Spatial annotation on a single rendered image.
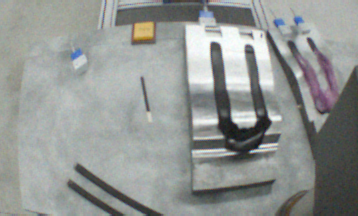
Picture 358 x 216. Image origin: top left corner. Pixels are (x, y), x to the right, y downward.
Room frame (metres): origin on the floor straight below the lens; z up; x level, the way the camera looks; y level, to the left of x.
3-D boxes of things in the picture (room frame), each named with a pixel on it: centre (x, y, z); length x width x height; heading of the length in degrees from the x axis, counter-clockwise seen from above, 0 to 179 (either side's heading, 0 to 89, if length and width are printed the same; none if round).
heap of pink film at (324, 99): (0.82, -0.49, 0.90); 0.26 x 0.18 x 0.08; 26
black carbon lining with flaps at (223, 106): (0.70, -0.16, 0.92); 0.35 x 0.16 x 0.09; 8
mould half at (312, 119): (0.82, -0.50, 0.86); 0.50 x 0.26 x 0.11; 26
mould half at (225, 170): (0.69, -0.16, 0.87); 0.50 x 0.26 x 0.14; 8
